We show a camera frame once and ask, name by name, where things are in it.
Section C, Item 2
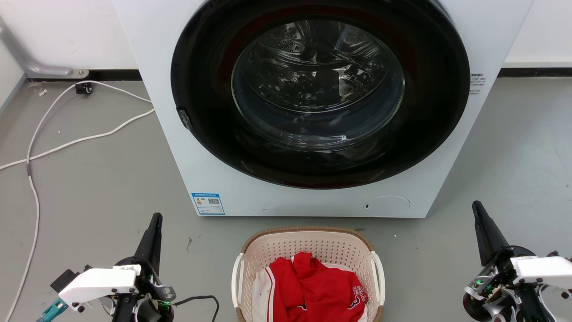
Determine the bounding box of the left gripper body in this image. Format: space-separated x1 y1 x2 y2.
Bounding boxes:
110 257 177 322

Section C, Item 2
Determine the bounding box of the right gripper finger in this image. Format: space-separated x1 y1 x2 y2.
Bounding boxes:
472 201 511 267

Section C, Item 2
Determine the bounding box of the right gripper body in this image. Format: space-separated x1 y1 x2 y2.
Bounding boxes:
462 245 544 322

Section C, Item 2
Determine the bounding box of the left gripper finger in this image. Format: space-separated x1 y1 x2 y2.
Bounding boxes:
134 213 163 276

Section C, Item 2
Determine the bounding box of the cream plastic laundry basket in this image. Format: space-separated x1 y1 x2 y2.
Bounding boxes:
231 226 386 322

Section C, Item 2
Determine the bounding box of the blue energy label sticker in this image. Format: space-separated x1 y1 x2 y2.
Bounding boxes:
191 193 226 216

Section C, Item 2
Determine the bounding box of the white front-load washing machine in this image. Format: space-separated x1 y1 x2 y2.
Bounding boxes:
112 0 535 219

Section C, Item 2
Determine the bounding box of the round white filter cover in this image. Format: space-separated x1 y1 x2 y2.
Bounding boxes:
363 195 411 218

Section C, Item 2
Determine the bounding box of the red jersey garment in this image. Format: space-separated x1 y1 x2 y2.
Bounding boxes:
267 252 370 322

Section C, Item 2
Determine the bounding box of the black round glass washer door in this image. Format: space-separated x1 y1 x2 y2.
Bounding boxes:
171 0 471 190

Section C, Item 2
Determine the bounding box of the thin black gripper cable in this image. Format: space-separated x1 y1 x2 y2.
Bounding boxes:
172 295 220 322

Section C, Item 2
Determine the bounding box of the long white power cable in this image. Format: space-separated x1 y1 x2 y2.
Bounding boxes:
0 108 156 171

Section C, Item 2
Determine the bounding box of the grey wall pipe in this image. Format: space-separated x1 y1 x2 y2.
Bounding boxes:
0 18 89 79

